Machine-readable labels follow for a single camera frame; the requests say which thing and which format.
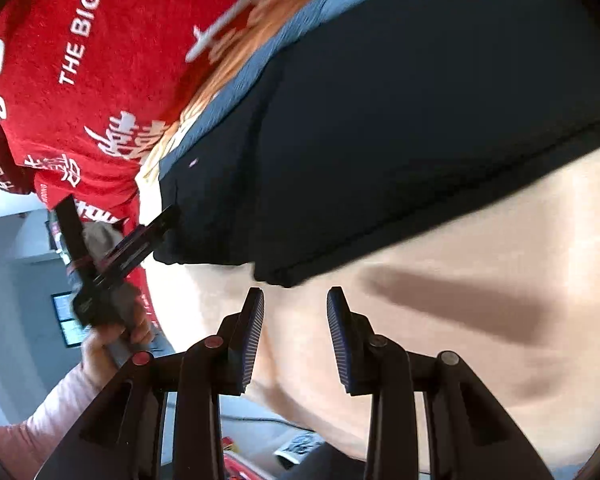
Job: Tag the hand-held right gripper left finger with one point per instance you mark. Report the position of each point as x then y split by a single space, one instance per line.
247 345

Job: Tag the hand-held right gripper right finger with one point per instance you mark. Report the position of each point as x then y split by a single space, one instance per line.
341 345

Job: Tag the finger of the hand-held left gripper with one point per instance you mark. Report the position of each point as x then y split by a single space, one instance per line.
142 242
72 237

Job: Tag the black pants grey waistband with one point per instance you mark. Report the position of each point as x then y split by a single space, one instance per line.
380 135

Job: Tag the person's left forearm pink sleeve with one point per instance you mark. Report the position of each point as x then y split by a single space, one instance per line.
45 420

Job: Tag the person's left hand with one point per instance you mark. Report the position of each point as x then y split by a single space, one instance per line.
112 347

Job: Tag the beige cushion mat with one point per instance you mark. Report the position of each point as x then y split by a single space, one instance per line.
480 310

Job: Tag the red printed blanket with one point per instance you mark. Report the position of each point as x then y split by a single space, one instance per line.
105 60

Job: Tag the dark wall frame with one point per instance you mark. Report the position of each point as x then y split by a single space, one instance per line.
69 320

